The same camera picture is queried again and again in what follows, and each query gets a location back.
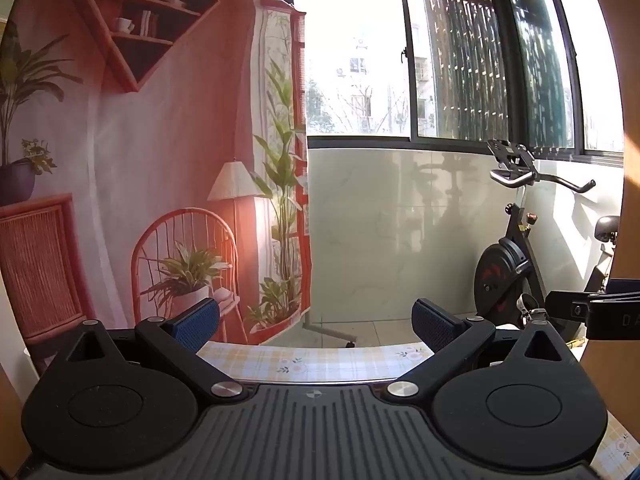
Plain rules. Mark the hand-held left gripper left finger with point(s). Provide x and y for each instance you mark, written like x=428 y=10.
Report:
x=192 y=326

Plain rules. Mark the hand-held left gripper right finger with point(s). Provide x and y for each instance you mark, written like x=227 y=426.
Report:
x=434 y=327

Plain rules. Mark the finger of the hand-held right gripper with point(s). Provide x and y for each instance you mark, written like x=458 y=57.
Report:
x=567 y=306

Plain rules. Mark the black exercise bike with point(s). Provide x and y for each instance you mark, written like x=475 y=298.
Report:
x=500 y=270

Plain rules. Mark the grey backdrop stand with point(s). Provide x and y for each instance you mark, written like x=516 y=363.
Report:
x=330 y=332

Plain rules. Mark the wooden door panel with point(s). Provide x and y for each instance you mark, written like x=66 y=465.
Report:
x=631 y=210

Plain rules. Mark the yellow checked tablecloth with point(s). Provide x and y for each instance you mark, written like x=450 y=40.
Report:
x=320 y=362

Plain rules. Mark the printed room backdrop cloth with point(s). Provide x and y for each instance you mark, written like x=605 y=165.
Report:
x=150 y=160

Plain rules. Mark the dark framed sliding window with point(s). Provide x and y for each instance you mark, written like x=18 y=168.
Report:
x=450 y=60

